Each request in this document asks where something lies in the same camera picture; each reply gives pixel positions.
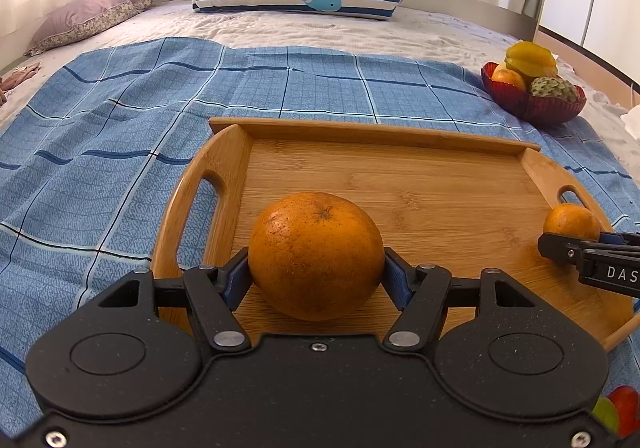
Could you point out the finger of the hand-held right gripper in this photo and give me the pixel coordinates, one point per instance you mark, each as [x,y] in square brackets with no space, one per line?
[557,247]
[617,238]

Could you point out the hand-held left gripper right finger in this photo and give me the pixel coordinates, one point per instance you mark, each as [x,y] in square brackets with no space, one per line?
[397,280]

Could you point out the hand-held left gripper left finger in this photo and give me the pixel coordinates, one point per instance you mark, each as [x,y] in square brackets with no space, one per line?
[239,279]

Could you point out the large orange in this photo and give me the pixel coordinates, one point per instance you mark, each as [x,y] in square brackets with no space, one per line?
[315,258]

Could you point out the wooden tray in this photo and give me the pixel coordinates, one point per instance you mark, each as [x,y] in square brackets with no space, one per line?
[425,188]

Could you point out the red and green item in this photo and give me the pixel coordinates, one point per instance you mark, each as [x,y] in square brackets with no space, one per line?
[622,408]

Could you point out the red fluted bowl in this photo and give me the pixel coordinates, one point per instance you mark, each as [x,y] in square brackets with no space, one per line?
[535,108]

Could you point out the green custard apple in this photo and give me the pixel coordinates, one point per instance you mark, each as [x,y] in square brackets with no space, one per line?
[554,88]

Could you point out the orange tangerine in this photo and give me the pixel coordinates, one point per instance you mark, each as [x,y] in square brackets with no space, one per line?
[509,79]

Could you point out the blue checked cloth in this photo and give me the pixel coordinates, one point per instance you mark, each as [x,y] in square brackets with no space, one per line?
[100,152]

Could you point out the yellow star fruit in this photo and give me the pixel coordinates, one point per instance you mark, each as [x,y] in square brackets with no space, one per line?
[530,58]

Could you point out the beige bed sheet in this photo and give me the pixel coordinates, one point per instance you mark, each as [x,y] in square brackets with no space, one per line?
[300,30]

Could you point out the small pink cloth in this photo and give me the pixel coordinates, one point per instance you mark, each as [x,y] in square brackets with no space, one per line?
[20,73]

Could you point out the purple floral pillow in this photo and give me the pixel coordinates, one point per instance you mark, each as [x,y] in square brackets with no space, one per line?
[85,17]

